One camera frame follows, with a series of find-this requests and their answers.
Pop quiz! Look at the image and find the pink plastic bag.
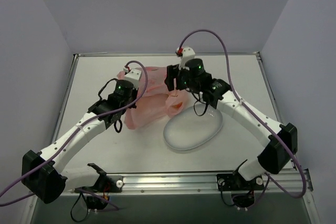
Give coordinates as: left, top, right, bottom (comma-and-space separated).
124, 67, 190, 130

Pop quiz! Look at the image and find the orange fake peach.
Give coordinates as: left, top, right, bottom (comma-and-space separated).
172, 102, 183, 109

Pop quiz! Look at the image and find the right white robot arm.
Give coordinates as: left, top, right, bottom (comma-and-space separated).
164, 59, 298, 181

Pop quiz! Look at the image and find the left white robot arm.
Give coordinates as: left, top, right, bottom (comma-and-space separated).
22, 78, 139, 204

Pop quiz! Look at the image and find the white oval plate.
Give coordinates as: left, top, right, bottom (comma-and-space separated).
163, 104, 223, 151

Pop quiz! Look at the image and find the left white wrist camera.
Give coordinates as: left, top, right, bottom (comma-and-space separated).
124, 68, 142, 90

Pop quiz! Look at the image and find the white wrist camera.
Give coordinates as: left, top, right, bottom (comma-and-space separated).
176, 47, 195, 69
124, 68, 142, 90

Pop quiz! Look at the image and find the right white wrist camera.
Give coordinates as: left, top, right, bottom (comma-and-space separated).
176, 47, 195, 69

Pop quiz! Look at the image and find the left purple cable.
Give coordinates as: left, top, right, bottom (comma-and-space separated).
0, 60, 149, 207

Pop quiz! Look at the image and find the purple cable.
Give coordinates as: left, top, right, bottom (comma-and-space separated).
179, 29, 308, 199
0, 60, 149, 207

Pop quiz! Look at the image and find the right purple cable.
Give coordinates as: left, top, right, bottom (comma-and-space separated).
179, 29, 308, 199

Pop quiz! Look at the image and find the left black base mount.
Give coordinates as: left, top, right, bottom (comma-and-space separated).
92, 175, 124, 193

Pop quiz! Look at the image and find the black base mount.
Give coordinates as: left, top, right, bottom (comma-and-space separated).
216, 173, 264, 191
92, 175, 124, 193

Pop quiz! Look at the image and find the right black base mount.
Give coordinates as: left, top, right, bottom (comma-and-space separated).
216, 173, 264, 191

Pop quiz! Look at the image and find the aluminium front rail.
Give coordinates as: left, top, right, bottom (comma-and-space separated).
62, 167, 302, 195

